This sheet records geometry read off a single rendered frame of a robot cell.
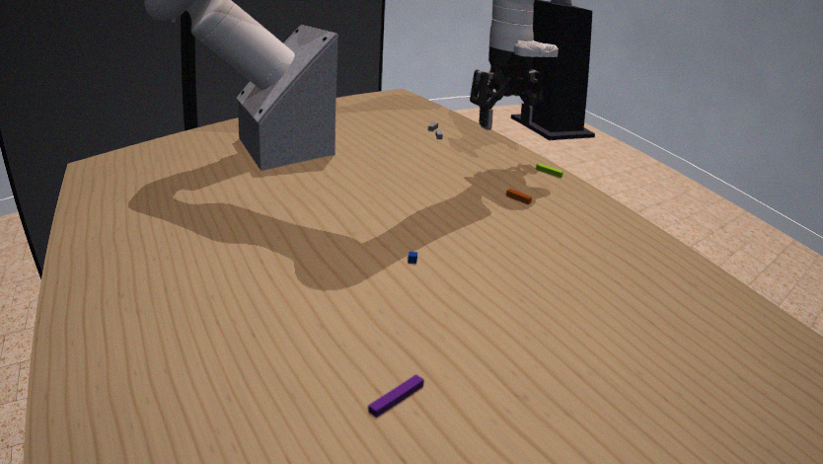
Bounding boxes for lime green rod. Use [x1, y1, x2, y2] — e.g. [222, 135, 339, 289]
[536, 163, 562, 178]

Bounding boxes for purple rod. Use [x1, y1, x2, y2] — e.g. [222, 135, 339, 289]
[368, 375, 424, 418]

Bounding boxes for orange rod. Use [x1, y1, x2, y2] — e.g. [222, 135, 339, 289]
[506, 189, 532, 204]

